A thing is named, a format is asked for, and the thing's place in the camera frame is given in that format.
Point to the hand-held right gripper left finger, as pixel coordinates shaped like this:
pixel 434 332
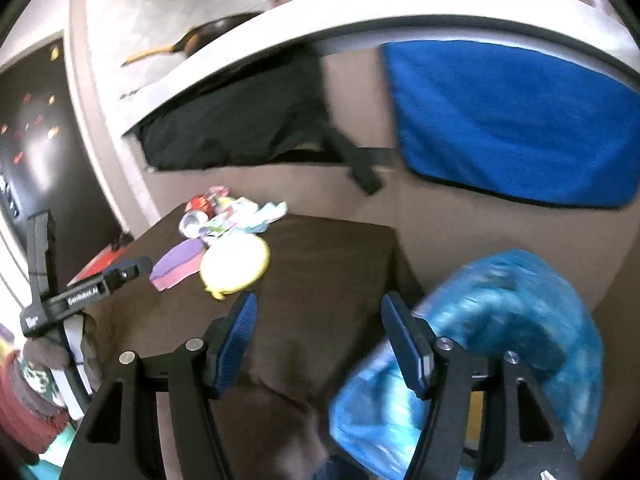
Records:
pixel 235 345

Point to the brown cloth-covered table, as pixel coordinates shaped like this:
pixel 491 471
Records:
pixel 310 285

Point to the blue trash bag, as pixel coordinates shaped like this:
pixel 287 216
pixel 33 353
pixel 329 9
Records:
pixel 525 320

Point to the black wok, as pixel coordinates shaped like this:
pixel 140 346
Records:
pixel 210 32

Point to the blue towel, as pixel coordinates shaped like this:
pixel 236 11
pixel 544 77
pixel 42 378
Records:
pixel 500 120

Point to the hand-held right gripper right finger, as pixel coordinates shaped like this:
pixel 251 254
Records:
pixel 405 345

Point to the beige kitchen counter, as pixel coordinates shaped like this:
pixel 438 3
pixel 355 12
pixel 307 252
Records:
pixel 400 7

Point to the person's left forearm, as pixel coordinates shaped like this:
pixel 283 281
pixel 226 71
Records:
pixel 25 410

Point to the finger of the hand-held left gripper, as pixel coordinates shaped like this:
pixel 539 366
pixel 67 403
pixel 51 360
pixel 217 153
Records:
pixel 127 272

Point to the person's left hand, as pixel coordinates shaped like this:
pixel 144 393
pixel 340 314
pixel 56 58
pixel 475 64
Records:
pixel 42 352

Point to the black bag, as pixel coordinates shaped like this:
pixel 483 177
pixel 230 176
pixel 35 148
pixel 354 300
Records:
pixel 225 120

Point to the white tissue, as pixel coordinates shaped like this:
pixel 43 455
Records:
pixel 260 217

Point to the colourful snack wrapper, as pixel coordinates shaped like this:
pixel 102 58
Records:
pixel 219 192

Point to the black refrigerator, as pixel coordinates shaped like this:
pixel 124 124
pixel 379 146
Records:
pixel 50 150

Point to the yellow round lid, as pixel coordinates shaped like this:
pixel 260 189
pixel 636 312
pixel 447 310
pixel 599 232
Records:
pixel 232 265

